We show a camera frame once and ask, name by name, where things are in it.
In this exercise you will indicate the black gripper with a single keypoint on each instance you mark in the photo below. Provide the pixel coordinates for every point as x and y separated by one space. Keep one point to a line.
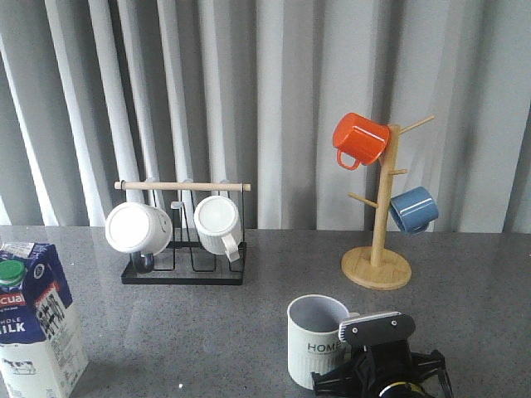
386 370

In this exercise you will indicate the cream HOME cup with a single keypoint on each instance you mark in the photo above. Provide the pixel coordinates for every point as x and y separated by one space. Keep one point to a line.
313 344

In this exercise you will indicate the blue Pascual milk carton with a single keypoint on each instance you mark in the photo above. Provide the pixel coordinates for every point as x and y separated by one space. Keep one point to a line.
42 352

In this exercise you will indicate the wooden mug tree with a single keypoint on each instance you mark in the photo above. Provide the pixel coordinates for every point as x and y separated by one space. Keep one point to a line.
374 266

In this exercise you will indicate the blue enamel mug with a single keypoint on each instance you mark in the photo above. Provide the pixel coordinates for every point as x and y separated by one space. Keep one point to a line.
414 210

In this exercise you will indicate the white ribbed mug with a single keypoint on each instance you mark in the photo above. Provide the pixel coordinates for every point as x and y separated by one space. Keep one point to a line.
219 227

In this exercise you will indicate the orange enamel mug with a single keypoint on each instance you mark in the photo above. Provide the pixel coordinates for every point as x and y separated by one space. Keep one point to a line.
359 141

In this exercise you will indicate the grey curtain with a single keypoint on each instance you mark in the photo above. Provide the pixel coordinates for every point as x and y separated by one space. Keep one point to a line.
93 92

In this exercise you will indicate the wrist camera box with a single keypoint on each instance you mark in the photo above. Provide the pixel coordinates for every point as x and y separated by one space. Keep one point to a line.
376 328

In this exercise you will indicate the black wire cup rack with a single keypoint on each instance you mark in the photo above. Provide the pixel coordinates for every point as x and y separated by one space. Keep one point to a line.
185 261

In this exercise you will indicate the white mug black handle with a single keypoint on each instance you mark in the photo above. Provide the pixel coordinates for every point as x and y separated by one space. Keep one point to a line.
140 230

